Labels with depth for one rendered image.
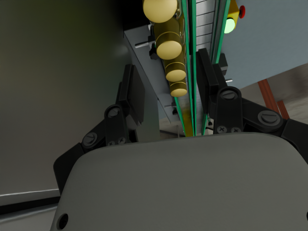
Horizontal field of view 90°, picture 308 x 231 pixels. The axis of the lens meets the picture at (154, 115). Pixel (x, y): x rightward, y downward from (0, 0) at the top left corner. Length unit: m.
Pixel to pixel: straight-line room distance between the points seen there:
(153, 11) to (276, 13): 0.72
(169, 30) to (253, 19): 0.64
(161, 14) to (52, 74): 0.13
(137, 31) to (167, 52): 0.35
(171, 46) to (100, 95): 0.13
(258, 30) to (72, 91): 0.81
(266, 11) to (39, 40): 0.77
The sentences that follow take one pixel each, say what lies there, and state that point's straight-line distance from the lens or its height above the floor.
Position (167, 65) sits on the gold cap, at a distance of 0.26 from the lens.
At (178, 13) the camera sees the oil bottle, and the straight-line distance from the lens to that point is 0.28.
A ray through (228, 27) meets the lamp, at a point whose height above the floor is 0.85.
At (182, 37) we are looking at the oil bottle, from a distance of 0.31.
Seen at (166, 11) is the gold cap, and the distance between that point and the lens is 0.18.
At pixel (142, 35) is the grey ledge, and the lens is 0.57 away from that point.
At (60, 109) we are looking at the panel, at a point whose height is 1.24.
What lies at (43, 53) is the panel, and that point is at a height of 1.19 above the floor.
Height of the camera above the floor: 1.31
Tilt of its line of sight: 22 degrees down
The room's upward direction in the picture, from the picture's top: 176 degrees clockwise
